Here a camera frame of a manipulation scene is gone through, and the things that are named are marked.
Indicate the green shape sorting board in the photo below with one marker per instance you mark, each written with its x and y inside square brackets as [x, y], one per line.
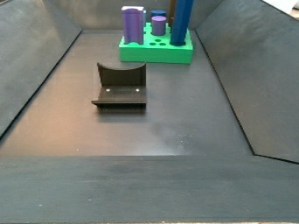
[156, 50]

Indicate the dark blue cylinder peg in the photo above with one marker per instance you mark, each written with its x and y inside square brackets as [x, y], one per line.
[157, 13]

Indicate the black bracket stand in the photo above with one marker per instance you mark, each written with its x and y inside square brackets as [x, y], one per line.
[121, 86]

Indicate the light blue square block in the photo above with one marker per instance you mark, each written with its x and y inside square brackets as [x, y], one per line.
[144, 15]

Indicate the purple cylinder peg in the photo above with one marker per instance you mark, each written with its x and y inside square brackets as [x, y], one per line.
[157, 25]

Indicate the large brown block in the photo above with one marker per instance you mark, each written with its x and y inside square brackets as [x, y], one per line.
[172, 3]

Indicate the blue hexagon peg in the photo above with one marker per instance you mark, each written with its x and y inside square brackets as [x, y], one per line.
[181, 15]

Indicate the tall purple block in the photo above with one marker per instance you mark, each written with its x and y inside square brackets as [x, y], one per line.
[133, 24]

